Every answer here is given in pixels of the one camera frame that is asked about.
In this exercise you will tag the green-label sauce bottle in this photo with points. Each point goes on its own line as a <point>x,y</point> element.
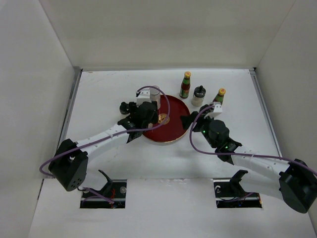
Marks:
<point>185,85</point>
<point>220,96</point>

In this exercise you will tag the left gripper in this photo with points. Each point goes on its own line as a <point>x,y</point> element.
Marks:
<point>133,108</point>

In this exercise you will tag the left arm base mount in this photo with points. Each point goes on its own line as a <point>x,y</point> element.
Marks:
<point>111,196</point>

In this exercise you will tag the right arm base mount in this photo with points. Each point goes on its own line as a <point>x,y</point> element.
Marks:
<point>227,196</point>

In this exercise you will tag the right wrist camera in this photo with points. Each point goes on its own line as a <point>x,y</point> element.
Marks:
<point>215,111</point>

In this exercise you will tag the small black-capped powder bottle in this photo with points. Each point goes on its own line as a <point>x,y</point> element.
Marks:
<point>124,108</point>

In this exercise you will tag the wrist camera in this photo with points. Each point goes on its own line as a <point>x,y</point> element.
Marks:
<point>143,96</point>
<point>215,111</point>

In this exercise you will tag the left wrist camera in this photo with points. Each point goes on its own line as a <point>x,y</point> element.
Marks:
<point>143,96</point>

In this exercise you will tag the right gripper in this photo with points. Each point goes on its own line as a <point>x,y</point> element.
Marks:
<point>186,120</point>

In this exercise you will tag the red round tray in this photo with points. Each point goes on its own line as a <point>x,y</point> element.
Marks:
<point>172,129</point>

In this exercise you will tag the white bead jar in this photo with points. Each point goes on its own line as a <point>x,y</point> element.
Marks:
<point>155,95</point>

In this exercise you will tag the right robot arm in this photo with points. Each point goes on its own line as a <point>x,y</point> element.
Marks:
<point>289,180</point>

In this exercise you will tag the far black-lid seasoning jar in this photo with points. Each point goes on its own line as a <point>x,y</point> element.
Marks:
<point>198,96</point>

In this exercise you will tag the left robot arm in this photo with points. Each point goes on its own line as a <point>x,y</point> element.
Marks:
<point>71,169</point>

